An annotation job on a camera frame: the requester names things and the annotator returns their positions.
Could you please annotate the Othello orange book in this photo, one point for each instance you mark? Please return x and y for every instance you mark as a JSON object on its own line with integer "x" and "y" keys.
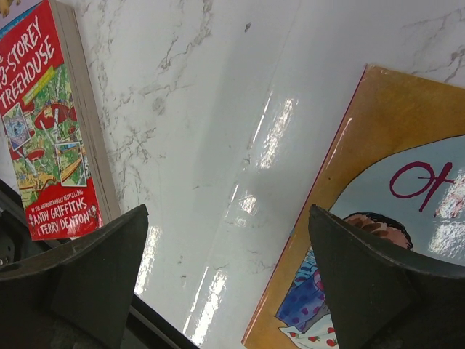
{"x": 395, "y": 168}

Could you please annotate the purple dog book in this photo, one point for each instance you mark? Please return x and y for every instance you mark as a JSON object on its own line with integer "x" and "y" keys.
{"x": 14, "y": 11}

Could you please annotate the red Treehouse book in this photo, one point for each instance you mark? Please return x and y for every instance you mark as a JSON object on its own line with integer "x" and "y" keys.
{"x": 50, "y": 119}

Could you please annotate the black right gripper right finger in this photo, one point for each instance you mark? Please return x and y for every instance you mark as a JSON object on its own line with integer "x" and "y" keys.
{"x": 383, "y": 296}

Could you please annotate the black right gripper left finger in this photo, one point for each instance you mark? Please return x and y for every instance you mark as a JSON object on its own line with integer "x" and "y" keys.
{"x": 77, "y": 295}

